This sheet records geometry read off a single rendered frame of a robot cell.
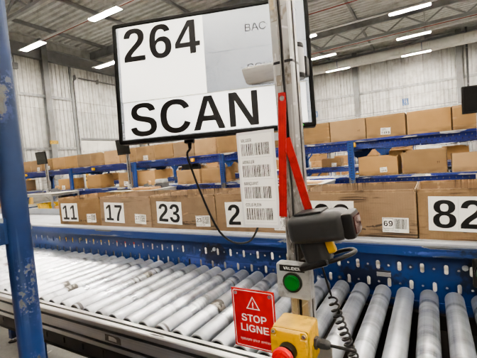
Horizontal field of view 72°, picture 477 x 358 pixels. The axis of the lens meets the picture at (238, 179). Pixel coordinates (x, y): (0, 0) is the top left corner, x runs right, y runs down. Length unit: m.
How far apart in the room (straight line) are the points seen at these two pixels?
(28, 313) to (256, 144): 0.46
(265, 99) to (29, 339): 0.61
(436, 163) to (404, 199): 4.27
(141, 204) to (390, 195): 1.17
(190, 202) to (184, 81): 0.82
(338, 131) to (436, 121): 1.42
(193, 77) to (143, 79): 0.13
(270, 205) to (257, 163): 0.09
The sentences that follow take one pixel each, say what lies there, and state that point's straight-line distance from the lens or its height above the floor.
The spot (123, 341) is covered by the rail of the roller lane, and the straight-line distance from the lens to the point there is 1.09.
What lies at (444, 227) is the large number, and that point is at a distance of 1.23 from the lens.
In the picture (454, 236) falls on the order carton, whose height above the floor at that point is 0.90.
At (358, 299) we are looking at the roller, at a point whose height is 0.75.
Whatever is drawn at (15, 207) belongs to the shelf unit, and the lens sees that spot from 0.46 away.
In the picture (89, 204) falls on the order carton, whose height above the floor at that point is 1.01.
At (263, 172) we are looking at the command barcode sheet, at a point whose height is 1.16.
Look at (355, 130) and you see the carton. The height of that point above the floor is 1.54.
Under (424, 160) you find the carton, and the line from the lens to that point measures 5.48.
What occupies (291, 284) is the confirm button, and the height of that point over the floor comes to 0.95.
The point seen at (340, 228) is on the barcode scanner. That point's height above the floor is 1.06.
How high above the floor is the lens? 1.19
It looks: 3 degrees down
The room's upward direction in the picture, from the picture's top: 5 degrees counter-clockwise
